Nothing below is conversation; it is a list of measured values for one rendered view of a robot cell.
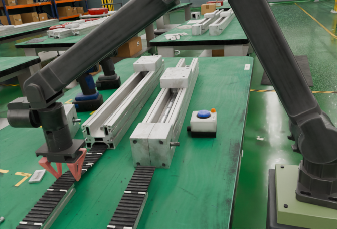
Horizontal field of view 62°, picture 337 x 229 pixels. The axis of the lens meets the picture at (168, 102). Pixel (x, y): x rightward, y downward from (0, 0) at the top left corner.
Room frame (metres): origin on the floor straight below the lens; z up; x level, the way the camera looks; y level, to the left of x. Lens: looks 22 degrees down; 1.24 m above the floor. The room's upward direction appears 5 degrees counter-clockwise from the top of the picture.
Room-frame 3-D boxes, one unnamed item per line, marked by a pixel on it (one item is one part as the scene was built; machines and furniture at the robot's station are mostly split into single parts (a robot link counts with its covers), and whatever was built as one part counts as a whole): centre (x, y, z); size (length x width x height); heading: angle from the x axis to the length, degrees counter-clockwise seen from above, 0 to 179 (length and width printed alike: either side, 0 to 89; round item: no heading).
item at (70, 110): (0.91, 0.37, 0.83); 0.11 x 0.10 x 0.10; 90
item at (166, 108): (1.13, -0.05, 0.82); 0.80 x 0.10 x 0.09; 167
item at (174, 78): (1.13, -0.05, 0.87); 0.16 x 0.11 x 0.07; 167
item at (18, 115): (0.61, 0.31, 1.02); 0.12 x 0.09 x 0.12; 78
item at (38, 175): (0.66, 0.38, 0.78); 0.05 x 0.03 x 0.01; 0
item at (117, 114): (1.17, 0.14, 0.82); 0.80 x 0.10 x 0.09; 167
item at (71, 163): (0.60, 0.26, 0.85); 0.07 x 0.07 x 0.09; 77
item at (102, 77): (1.40, 0.33, 0.89); 0.20 x 0.08 x 0.22; 90
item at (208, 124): (0.83, -0.10, 0.81); 0.10 x 0.08 x 0.06; 77
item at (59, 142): (0.60, 0.27, 0.92); 0.10 x 0.07 x 0.07; 77
